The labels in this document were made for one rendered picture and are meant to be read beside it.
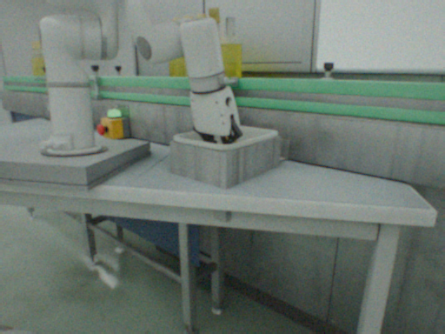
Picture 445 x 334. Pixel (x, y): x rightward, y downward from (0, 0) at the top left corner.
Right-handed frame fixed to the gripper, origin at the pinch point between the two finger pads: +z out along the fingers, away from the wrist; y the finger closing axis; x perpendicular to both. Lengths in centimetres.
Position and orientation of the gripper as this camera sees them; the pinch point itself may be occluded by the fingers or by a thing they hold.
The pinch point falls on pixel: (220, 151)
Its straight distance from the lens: 73.7
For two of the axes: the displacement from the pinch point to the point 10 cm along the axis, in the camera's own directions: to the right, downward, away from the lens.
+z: 1.6, 8.6, 4.8
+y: -7.8, -1.9, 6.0
